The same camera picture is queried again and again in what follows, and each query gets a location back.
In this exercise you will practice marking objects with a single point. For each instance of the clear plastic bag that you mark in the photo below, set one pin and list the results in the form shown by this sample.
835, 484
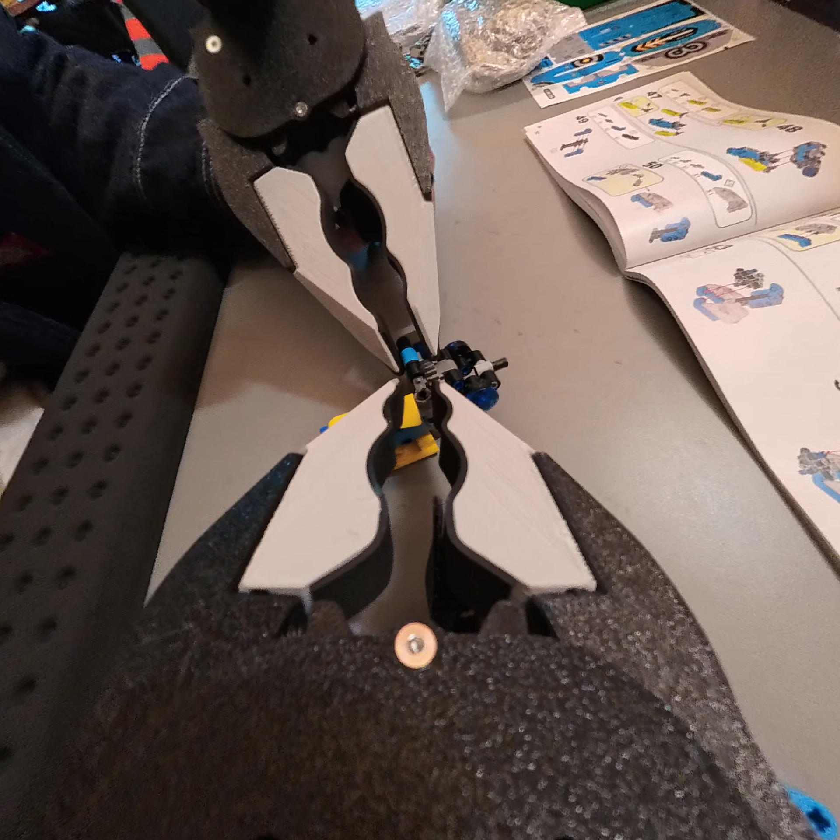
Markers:
505, 46
400, 26

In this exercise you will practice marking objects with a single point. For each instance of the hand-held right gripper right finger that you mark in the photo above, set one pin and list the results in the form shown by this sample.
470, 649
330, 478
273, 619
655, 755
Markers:
525, 525

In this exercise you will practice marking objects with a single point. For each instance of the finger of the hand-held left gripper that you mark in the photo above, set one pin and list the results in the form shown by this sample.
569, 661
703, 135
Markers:
295, 223
400, 197

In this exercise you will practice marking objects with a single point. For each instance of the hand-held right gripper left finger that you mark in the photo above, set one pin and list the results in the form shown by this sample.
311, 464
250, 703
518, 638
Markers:
315, 525

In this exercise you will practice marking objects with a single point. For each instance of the yellow blue brick assembly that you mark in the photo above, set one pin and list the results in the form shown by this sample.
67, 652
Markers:
411, 418

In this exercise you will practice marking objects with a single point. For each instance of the building instruction booklet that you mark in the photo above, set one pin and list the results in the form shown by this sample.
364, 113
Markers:
709, 263

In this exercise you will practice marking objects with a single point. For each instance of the black perforated mat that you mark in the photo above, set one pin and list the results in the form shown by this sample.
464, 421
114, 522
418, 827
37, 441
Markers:
92, 499

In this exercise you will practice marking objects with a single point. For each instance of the grey desk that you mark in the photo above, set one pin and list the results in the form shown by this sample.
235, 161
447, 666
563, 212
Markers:
591, 394

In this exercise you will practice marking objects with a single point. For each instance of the blue white leaflet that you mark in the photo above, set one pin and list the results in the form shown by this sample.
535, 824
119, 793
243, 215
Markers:
643, 46

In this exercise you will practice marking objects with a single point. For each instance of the black blue brick assembly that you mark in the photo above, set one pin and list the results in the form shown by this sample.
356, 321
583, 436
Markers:
460, 361

